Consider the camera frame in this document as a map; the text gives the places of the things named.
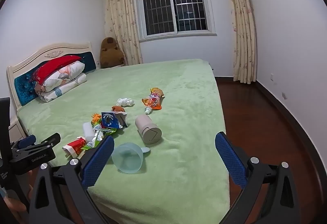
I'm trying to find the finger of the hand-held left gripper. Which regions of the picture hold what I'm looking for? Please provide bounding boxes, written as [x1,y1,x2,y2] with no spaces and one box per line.
[10,133,62,167]
[11,135,36,149]

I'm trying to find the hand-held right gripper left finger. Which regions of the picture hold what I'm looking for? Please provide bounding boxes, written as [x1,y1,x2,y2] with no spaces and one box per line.
[29,135,115,224]

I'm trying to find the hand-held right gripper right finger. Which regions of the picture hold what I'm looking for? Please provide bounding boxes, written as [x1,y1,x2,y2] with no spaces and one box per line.
[215,132,300,224]

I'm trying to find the green snack wrapper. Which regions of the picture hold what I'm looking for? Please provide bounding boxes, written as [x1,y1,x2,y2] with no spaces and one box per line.
[83,124,116,150]

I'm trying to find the red and white wrapper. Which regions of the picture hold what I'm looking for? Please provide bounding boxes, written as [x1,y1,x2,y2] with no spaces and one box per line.
[62,137,87,158]

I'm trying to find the light blue plastic cup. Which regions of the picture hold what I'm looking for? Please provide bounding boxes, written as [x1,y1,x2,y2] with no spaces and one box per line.
[112,143,151,174]

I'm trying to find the orange toy dinosaur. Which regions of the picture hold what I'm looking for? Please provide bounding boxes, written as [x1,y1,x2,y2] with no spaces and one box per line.
[91,112,104,125]

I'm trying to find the blue cookie box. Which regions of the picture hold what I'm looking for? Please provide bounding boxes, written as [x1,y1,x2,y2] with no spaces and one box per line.
[101,111,127,129]

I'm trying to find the beige cylindrical cup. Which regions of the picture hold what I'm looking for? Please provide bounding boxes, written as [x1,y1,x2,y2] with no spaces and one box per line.
[135,115,162,144]

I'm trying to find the person's left hand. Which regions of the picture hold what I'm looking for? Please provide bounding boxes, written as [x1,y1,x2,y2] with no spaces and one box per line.
[0,170,34,217]

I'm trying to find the white nightstand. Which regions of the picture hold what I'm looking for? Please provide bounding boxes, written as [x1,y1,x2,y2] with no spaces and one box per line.
[9,122,27,143]

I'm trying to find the folded quilts and pillows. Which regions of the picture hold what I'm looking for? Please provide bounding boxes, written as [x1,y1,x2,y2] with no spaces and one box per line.
[6,41,99,112]

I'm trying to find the folded floral quilt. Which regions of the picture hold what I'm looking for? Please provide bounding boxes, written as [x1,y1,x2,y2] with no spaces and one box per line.
[38,73,87,103]

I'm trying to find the red pillow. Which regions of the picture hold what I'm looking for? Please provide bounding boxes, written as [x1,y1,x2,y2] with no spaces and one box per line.
[36,55,82,85]

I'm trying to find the floral pillow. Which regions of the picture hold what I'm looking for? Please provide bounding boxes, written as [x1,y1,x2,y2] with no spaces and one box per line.
[41,61,85,92]

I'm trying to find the orange snack bag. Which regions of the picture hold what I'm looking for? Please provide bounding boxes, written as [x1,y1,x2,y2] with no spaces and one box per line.
[142,87,164,110]

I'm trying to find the green bed blanket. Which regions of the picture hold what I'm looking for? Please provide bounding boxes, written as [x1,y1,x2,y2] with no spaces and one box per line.
[17,59,230,224]

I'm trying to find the brown plush toy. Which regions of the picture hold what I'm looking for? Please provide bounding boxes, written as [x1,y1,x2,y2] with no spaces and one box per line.
[99,37,125,69]

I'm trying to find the floral curtain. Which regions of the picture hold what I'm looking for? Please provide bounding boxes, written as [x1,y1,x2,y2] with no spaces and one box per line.
[221,0,257,84]
[105,0,143,66]

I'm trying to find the white framed window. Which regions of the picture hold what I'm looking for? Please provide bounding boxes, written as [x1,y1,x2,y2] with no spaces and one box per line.
[133,0,217,41]

